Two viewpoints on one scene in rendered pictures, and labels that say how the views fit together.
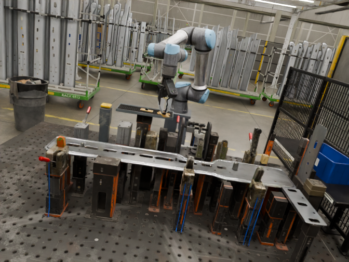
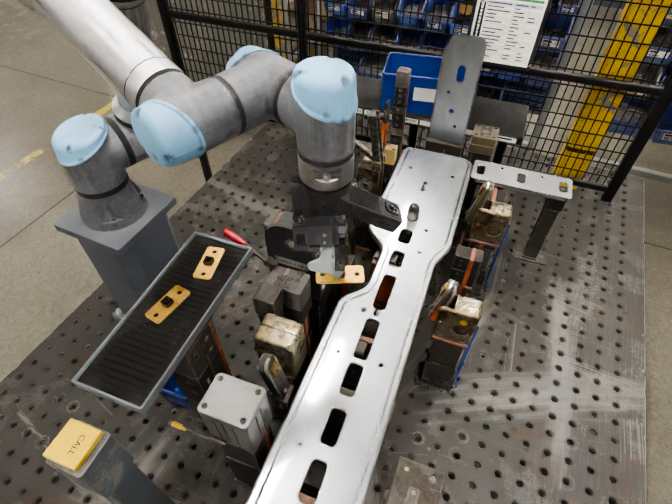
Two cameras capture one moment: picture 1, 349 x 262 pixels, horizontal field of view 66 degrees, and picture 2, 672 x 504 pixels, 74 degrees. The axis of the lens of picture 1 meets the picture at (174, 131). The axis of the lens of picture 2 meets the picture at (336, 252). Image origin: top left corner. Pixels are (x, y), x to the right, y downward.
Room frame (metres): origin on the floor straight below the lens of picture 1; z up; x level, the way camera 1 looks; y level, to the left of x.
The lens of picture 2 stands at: (1.21, 0.53, 1.85)
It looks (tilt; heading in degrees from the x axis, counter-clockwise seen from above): 48 degrees down; 294
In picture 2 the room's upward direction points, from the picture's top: straight up
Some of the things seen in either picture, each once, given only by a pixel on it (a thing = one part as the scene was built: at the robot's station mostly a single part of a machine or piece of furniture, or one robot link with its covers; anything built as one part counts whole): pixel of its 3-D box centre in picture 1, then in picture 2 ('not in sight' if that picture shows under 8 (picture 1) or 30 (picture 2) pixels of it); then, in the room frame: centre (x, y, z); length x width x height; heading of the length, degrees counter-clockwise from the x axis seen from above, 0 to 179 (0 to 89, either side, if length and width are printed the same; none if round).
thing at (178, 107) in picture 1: (179, 104); (108, 194); (2.04, 0.00, 1.15); 0.15 x 0.15 x 0.10
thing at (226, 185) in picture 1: (222, 208); (458, 287); (1.20, -0.32, 0.84); 0.11 x 0.08 x 0.29; 3
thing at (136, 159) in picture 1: (172, 161); (376, 322); (1.35, -0.02, 1.00); 1.38 x 0.22 x 0.02; 93
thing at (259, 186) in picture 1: (249, 212); (480, 250); (1.18, -0.46, 0.87); 0.12 x 0.09 x 0.35; 3
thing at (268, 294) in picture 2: (159, 157); (276, 341); (1.57, 0.07, 0.90); 0.05 x 0.05 x 0.40; 3
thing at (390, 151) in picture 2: (257, 180); (386, 193); (1.52, -0.58, 0.88); 0.04 x 0.04 x 0.36; 3
